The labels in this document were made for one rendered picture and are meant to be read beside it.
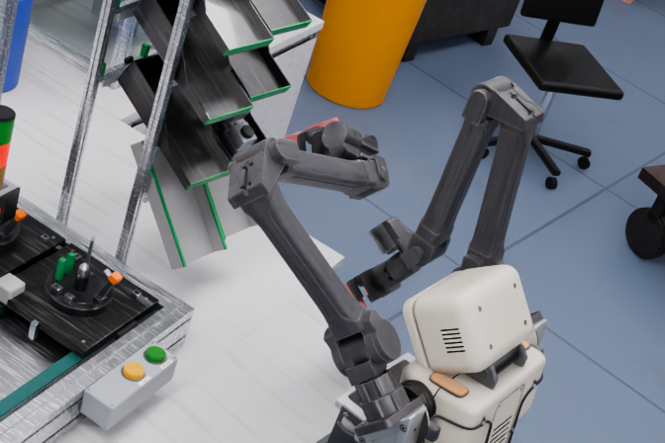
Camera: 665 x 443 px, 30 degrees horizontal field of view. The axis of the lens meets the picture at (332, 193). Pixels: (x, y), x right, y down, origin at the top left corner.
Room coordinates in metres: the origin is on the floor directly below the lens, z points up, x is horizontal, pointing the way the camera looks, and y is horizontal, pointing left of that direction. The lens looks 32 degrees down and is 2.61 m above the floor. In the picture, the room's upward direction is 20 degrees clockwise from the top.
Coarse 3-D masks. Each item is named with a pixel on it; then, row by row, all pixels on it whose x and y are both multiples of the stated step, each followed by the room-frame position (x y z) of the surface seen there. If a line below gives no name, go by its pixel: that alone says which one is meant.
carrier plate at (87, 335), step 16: (48, 256) 2.04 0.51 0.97; (64, 256) 2.05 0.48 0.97; (32, 272) 1.97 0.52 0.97; (48, 272) 1.99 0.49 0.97; (112, 272) 2.06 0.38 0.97; (32, 288) 1.92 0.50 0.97; (128, 288) 2.03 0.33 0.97; (16, 304) 1.86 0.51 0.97; (32, 304) 1.88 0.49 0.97; (48, 304) 1.90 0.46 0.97; (112, 304) 1.96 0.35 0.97; (128, 304) 1.98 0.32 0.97; (144, 304) 2.00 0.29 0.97; (32, 320) 1.85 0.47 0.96; (48, 320) 1.85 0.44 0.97; (64, 320) 1.86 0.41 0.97; (80, 320) 1.88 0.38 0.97; (96, 320) 1.90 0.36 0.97; (112, 320) 1.91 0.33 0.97; (128, 320) 1.93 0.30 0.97; (64, 336) 1.82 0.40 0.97; (80, 336) 1.84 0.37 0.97; (96, 336) 1.85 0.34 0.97; (112, 336) 1.88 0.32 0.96; (80, 352) 1.80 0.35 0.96
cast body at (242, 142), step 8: (224, 128) 2.32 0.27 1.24; (232, 128) 2.29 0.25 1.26; (240, 128) 2.30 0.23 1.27; (248, 128) 2.30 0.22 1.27; (224, 136) 2.30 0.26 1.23; (232, 136) 2.29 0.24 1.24; (240, 136) 2.28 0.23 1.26; (248, 136) 2.29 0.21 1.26; (224, 144) 2.30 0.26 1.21; (232, 144) 2.29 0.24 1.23; (240, 144) 2.28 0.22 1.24; (248, 144) 2.30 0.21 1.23; (232, 152) 2.28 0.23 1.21
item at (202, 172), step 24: (144, 72) 2.31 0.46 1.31; (144, 96) 2.20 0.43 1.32; (144, 120) 2.20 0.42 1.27; (168, 120) 2.25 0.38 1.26; (192, 120) 2.29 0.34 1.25; (168, 144) 2.16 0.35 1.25; (192, 144) 2.23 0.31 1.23; (216, 144) 2.26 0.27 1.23; (192, 168) 2.18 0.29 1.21; (216, 168) 2.22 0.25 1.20
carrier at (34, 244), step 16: (32, 224) 2.12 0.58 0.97; (0, 240) 2.01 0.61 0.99; (16, 240) 2.04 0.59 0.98; (32, 240) 2.07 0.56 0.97; (64, 240) 2.11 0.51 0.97; (0, 256) 1.98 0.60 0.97; (16, 256) 2.00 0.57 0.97; (32, 256) 2.02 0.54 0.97; (0, 272) 1.94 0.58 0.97; (16, 272) 1.97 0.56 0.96
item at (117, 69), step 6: (132, 0) 2.29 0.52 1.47; (138, 0) 2.30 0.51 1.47; (120, 6) 2.24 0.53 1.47; (126, 6) 2.26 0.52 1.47; (132, 6) 2.28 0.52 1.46; (120, 12) 2.24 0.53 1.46; (192, 12) 2.17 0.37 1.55; (150, 54) 2.39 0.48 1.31; (114, 66) 2.28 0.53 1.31; (120, 66) 2.29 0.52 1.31; (126, 66) 2.31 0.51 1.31; (108, 72) 2.25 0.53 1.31; (114, 72) 2.27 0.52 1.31; (120, 72) 2.29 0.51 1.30; (102, 78) 2.24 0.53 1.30; (108, 78) 2.26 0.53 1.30; (174, 84) 2.18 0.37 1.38; (156, 150) 2.17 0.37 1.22
